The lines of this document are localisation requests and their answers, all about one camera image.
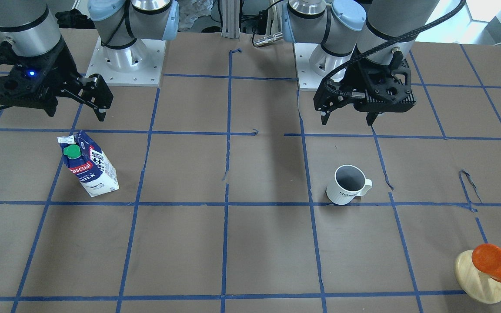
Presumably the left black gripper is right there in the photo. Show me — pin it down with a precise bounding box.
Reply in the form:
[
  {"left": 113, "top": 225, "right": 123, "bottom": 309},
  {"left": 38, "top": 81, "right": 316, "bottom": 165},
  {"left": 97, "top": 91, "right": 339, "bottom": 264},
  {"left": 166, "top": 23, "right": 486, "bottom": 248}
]
[{"left": 313, "top": 49, "right": 416, "bottom": 126}]

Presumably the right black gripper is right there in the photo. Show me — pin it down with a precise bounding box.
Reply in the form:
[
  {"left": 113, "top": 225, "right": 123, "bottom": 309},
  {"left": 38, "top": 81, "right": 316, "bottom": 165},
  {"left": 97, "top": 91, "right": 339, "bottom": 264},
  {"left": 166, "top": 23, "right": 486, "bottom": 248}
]
[{"left": 0, "top": 37, "right": 114, "bottom": 122}]

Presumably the white HOME mug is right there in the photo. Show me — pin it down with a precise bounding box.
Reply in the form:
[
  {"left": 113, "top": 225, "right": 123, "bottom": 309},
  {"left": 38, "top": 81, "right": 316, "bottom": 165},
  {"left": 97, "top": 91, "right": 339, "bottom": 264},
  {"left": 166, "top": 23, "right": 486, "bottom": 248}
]
[{"left": 326, "top": 164, "right": 373, "bottom": 205}]

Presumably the blue white milk carton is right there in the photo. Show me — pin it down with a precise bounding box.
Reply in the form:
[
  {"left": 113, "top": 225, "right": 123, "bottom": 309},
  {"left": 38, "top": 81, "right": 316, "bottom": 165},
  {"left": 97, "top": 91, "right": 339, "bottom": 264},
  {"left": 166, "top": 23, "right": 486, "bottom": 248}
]
[{"left": 57, "top": 130, "right": 120, "bottom": 197}]

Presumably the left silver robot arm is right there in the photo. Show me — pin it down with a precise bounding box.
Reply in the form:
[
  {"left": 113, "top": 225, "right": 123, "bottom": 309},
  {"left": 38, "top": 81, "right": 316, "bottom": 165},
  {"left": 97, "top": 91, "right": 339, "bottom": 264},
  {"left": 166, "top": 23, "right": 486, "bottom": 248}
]
[{"left": 281, "top": 0, "right": 438, "bottom": 125}]

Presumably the wooden mug tree stand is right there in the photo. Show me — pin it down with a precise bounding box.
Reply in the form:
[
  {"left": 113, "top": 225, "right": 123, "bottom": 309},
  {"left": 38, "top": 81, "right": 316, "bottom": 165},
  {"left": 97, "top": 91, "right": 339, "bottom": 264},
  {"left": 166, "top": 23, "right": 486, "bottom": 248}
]
[{"left": 454, "top": 250, "right": 501, "bottom": 304}]

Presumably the orange mug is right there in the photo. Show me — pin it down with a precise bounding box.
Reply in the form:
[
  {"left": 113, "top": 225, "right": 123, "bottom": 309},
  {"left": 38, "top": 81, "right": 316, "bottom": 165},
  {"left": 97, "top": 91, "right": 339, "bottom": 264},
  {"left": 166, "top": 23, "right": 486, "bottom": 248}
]
[{"left": 471, "top": 243, "right": 501, "bottom": 283}]

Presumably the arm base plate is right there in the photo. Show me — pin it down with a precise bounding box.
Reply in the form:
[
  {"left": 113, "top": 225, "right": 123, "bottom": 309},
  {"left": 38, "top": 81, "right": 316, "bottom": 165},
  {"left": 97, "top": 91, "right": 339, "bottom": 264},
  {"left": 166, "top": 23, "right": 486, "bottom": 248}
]
[
  {"left": 294, "top": 43, "right": 352, "bottom": 91},
  {"left": 86, "top": 38, "right": 168, "bottom": 87}
]

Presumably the black braided cable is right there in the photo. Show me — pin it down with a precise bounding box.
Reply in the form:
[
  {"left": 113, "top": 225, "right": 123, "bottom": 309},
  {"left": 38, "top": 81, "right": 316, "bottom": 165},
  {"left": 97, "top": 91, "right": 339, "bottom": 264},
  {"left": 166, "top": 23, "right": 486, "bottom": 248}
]
[{"left": 323, "top": 0, "right": 467, "bottom": 97}]

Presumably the aluminium frame post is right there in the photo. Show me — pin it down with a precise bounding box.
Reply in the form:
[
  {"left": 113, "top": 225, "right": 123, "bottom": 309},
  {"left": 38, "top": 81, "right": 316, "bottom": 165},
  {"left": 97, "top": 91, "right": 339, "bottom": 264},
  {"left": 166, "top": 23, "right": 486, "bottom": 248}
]
[{"left": 220, "top": 0, "right": 241, "bottom": 41}]

